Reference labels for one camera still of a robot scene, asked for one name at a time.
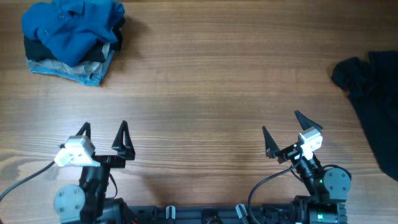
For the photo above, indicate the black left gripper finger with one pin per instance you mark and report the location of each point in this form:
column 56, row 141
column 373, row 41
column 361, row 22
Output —
column 122, row 142
column 85, row 130

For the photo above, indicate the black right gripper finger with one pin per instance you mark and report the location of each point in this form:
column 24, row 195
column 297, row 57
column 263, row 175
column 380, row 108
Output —
column 305, row 122
column 272, row 149

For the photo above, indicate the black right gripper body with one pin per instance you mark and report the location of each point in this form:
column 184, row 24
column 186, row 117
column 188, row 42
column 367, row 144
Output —
column 288, row 152

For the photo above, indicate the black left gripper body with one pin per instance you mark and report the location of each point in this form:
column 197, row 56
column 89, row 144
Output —
column 111, row 162

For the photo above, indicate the blue polo shirt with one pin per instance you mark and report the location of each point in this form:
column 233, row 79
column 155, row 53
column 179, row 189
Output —
column 70, row 28

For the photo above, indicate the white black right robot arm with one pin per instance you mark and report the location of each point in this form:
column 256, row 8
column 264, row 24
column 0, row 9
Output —
column 327, row 185

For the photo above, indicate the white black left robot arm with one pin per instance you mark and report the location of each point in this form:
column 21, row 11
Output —
column 87, row 202

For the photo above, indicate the folded light blue jeans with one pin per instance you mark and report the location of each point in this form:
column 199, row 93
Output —
column 88, row 80

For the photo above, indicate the folded grey garment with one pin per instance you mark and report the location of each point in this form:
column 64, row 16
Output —
column 83, row 68

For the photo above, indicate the black garment at right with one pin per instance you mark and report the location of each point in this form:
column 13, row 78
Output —
column 372, row 90

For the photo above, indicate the folded black garment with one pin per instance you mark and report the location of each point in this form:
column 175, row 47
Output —
column 37, row 51

